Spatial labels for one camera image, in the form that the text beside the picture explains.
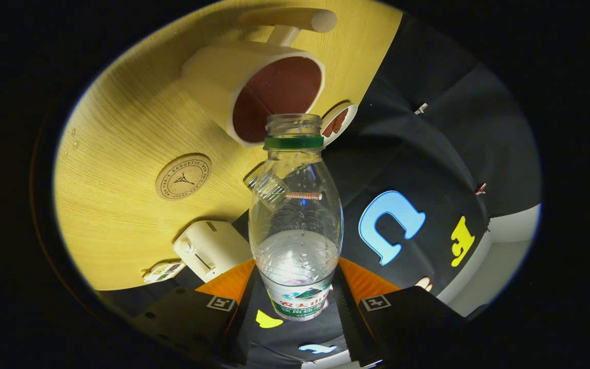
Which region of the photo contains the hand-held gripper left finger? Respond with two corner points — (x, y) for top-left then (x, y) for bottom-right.
(121, 258), (257, 367)

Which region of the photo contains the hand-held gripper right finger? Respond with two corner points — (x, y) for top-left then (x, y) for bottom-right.
(333, 257), (467, 367)

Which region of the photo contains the clear plastic juice bottle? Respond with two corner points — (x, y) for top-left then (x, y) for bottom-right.
(248, 113), (344, 322)

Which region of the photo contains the round wooden coaster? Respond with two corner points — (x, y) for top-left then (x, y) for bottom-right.
(155, 153), (213, 201)

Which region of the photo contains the cream cup with red inside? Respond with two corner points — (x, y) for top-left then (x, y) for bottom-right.
(181, 7), (338, 148)

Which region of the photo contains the white toaster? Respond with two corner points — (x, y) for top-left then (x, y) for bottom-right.
(173, 220), (252, 283)

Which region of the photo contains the white divided dish with beans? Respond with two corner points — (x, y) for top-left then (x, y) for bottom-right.
(143, 261), (187, 284)

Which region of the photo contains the small clear glass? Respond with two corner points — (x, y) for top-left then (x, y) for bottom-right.
(244, 172), (288, 211)

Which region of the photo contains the black backdrop cloth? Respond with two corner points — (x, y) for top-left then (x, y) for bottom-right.
(95, 10), (541, 369)

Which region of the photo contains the red meat slice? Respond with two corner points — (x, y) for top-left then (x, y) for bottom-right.
(324, 109), (349, 138)

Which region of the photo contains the wooden table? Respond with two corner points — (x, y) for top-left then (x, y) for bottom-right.
(53, 0), (403, 291)

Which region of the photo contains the small white round plate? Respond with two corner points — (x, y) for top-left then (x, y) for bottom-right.
(322, 102), (358, 139)

